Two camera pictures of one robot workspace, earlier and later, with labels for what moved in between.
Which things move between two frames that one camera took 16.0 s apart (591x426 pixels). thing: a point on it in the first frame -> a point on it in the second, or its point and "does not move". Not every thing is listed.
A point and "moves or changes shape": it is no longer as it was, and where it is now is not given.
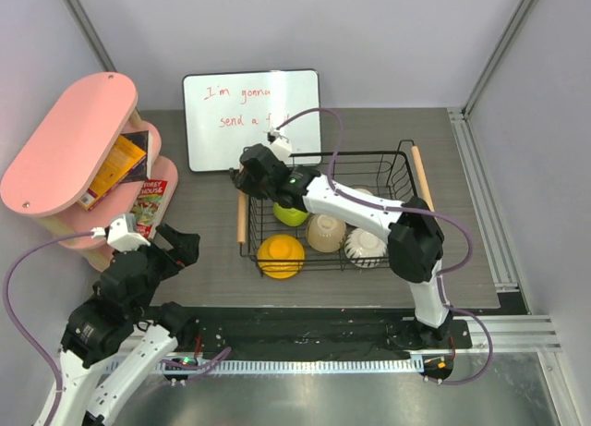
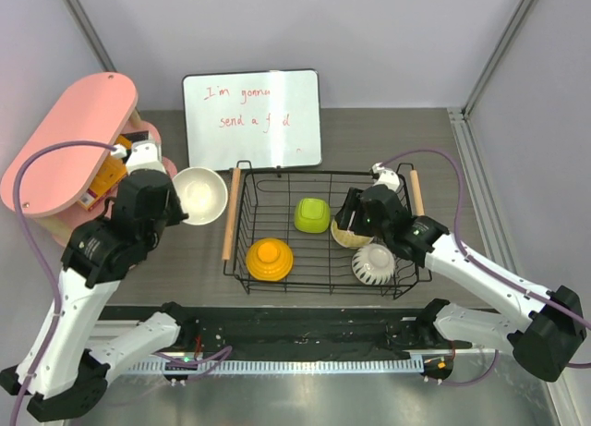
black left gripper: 185,249 -> 177,210
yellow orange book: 123,160 does not move
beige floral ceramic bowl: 325,234 -> 202,193
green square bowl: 289,216 -> 312,215
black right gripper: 244,182 -> 353,202
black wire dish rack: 273,238 moves or changes shape
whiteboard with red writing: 228,111 does not move
